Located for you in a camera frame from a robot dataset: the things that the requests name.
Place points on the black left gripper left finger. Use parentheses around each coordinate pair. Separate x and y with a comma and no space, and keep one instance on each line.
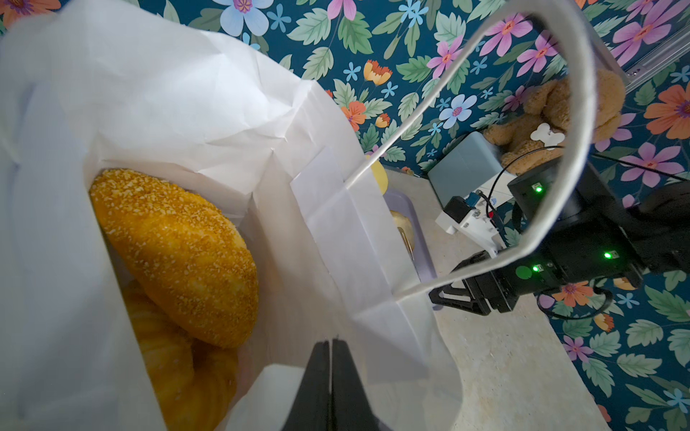
(310,409)

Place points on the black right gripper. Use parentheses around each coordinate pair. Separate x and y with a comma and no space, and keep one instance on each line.
(499,289)

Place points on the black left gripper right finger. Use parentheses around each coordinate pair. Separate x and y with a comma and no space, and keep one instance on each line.
(350,409)

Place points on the glazed ring donut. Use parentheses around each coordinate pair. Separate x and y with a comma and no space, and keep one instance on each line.
(194,382)

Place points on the orange oval bread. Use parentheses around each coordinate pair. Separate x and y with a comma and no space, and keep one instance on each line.
(189,258)

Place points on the floral paper bag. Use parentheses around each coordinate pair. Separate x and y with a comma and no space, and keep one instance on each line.
(104,84)

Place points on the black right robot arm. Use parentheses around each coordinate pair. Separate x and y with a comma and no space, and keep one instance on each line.
(595,236)

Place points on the split crusty bread roll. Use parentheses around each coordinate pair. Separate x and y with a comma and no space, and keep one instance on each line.
(405,228)

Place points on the white drawer cabinet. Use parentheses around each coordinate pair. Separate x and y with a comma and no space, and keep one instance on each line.
(473,164)

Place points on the purple tray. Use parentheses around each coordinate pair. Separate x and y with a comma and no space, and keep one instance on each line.
(422,261)

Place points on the brown plush dog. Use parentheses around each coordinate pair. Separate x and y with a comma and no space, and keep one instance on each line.
(540,133)

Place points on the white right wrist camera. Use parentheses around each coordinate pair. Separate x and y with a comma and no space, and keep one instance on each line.
(475,217)

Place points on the yellow ring donut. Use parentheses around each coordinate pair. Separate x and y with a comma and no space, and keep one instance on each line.
(380,176)

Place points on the aluminium frame post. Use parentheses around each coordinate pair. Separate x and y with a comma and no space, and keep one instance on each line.
(656,60)

